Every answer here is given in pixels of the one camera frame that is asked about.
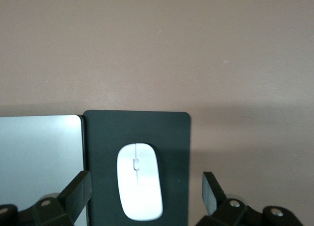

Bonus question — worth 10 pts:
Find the brown table cover mat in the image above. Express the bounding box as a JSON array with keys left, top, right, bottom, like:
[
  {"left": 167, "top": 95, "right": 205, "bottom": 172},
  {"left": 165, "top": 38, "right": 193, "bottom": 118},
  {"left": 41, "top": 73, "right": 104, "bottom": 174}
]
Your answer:
[{"left": 0, "top": 0, "right": 314, "bottom": 226}]

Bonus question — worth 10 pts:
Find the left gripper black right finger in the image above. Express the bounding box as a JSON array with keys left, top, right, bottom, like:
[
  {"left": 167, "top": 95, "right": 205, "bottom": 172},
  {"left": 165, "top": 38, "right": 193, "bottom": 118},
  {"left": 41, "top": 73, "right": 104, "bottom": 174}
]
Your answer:
[{"left": 195, "top": 171, "right": 262, "bottom": 226}]

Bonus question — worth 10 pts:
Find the black mouse pad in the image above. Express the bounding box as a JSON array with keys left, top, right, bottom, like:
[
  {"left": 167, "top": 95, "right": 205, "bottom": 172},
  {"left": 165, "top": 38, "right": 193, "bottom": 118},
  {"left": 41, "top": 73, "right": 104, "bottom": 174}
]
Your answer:
[{"left": 82, "top": 110, "right": 191, "bottom": 226}]

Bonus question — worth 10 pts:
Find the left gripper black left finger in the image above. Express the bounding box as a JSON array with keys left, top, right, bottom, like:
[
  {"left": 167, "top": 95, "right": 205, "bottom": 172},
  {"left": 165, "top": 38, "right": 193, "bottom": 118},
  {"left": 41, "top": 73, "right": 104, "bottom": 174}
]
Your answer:
[{"left": 32, "top": 170, "right": 92, "bottom": 226}]

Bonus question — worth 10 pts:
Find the white computer mouse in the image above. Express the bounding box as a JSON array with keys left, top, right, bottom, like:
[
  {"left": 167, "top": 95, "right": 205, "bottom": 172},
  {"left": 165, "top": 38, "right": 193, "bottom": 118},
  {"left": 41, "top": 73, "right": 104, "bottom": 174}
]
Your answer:
[{"left": 116, "top": 142, "right": 164, "bottom": 221}]

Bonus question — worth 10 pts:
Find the silver closed laptop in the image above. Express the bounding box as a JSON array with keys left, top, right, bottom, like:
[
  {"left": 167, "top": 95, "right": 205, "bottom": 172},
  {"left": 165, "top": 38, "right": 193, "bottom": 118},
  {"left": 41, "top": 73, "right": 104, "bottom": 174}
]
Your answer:
[{"left": 0, "top": 115, "right": 88, "bottom": 226}]

